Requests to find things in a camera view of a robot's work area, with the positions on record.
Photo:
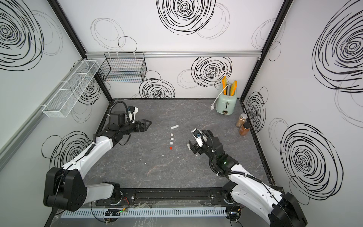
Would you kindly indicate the spice jar silver lid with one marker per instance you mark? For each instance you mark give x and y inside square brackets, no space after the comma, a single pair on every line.
[242,119]

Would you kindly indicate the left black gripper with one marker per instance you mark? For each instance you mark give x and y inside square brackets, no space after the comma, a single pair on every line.
[143,127]

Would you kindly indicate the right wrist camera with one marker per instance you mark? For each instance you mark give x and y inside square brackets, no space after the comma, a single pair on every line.
[197,134]

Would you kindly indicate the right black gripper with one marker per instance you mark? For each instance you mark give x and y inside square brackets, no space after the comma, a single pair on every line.
[195,148]

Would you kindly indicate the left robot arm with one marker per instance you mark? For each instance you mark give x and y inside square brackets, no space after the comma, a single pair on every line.
[64,186]

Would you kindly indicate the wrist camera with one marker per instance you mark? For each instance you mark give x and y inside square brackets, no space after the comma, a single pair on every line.
[132,111]
[197,134]

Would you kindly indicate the black wire basket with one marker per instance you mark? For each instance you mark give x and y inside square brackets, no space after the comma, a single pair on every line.
[126,67]

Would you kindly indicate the mint green toaster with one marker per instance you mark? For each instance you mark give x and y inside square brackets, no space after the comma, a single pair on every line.
[225,103]

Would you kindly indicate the grey slotted cable duct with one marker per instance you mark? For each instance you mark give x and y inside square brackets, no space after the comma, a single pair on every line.
[102,213]

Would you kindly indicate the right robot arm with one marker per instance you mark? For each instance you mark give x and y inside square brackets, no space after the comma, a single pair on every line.
[274,207]

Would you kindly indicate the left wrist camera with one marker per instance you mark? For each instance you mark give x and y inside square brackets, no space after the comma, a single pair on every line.
[132,111]

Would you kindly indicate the white mesh shelf basket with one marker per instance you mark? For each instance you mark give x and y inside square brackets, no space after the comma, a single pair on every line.
[71,89]

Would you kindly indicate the spice jar black lid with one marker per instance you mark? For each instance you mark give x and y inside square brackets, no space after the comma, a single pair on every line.
[244,129]

